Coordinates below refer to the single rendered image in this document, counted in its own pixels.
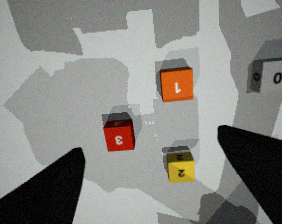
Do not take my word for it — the red block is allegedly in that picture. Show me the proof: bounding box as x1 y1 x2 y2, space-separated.
103 119 135 152

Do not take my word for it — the yellow block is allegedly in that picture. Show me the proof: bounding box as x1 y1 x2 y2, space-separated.
166 152 195 183

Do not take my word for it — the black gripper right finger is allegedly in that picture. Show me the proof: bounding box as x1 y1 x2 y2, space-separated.
218 125 282 224

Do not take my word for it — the grey block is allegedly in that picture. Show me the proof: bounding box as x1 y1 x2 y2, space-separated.
250 57 282 93

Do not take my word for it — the orange block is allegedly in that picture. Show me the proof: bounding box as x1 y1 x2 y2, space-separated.
160 66 193 102

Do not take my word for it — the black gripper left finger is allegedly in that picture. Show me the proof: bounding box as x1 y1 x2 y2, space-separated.
0 147 85 224

